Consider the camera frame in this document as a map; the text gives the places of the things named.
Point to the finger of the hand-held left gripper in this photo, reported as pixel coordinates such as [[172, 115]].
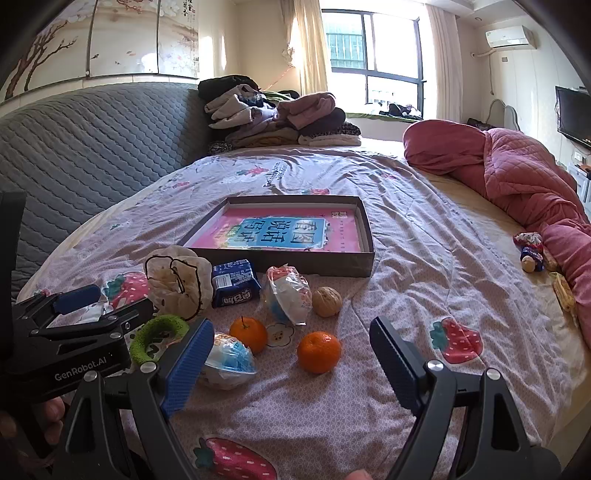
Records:
[[76, 297], [115, 321]]

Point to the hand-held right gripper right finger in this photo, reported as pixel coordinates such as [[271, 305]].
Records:
[[395, 364]]

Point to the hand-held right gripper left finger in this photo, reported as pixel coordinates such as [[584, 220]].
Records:
[[187, 369]]

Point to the mandarin orange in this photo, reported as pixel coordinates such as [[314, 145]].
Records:
[[248, 336], [318, 353]]

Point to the walnut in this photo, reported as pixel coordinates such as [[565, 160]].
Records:
[[327, 302]]

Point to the blue snack packet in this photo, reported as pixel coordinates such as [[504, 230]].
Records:
[[233, 286]]

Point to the pink box lid tray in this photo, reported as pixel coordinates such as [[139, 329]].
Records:
[[314, 265], [217, 233]]

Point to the person's left hand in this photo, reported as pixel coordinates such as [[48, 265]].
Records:
[[51, 413]]

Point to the strawberry print bedsheet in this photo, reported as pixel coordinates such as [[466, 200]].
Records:
[[415, 286]]

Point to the plastic-wrapped toy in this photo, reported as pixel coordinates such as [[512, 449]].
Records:
[[288, 295]]

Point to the grey quilted headboard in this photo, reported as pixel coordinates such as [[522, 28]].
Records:
[[92, 152]]

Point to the beige bed sheet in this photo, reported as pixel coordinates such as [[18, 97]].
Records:
[[466, 207]]

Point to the pile of wrapped candies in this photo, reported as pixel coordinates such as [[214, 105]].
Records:
[[528, 244]]

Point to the yellow wrapped snack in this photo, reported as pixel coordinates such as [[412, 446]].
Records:
[[564, 293]]

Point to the pink quilt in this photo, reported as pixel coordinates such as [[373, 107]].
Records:
[[508, 170]]

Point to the pile of folded clothes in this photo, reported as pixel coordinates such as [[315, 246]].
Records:
[[258, 120]]

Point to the green window seat cushion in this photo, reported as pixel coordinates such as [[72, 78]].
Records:
[[364, 116]]

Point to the dark bundle of clothes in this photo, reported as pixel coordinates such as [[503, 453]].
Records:
[[401, 110]]

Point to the dark bag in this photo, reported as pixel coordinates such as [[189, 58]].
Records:
[[480, 123]]

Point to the white drawer cabinet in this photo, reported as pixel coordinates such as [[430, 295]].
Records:
[[582, 182]]

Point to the white chair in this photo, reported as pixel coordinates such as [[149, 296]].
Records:
[[508, 115]]

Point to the cream curtain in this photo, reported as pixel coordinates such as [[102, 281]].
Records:
[[309, 46], [443, 69]]

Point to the black television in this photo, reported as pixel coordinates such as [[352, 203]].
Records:
[[575, 115]]

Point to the window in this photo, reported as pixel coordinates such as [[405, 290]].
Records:
[[392, 46]]

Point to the white air conditioner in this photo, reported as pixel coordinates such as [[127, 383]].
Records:
[[510, 37]]

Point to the floral wall panel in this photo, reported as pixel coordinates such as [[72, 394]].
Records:
[[124, 41]]

